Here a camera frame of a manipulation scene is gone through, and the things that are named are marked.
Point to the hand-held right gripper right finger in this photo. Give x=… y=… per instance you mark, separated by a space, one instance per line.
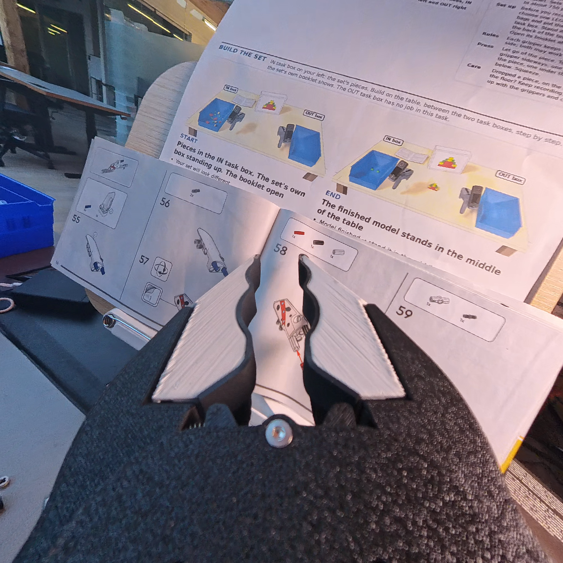
x=352 y=347

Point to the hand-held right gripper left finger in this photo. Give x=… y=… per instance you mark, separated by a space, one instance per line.
x=206 y=347

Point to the printed task sheet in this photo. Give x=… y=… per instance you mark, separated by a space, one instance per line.
x=396 y=66

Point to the black office desk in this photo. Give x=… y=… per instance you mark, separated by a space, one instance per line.
x=66 y=94

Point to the white metal stand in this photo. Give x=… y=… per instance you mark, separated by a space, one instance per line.
x=127 y=334

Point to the open building instruction booklet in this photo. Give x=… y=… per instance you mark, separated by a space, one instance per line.
x=176 y=228

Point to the blue plastic bin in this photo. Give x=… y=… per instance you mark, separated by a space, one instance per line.
x=26 y=220

